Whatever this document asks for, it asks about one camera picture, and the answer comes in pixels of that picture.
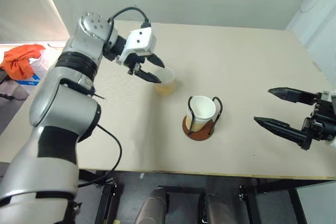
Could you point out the blue and white box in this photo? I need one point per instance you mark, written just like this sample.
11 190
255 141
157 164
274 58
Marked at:
30 80

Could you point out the tan paper cup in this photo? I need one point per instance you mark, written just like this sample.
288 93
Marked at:
167 85

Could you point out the orange cloth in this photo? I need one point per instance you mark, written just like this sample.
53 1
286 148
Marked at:
19 60

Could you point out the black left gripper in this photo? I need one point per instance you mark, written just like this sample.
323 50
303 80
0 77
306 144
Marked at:
134 62

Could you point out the black metal table frame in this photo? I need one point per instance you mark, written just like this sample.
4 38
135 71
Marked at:
248 200

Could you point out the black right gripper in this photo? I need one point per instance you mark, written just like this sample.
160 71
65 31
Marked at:
321 125

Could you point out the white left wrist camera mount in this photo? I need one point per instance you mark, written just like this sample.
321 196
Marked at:
139 41

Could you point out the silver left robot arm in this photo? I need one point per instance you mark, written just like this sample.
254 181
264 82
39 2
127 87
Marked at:
63 108

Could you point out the white-lined paper cup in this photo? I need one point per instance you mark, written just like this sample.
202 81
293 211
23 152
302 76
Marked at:
202 108

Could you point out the dark rounded shape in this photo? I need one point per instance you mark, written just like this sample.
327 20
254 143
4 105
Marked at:
155 205
218 209

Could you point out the grey seat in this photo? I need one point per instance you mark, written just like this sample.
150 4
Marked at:
11 90

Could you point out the white cabinet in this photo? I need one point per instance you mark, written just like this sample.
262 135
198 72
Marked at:
316 204

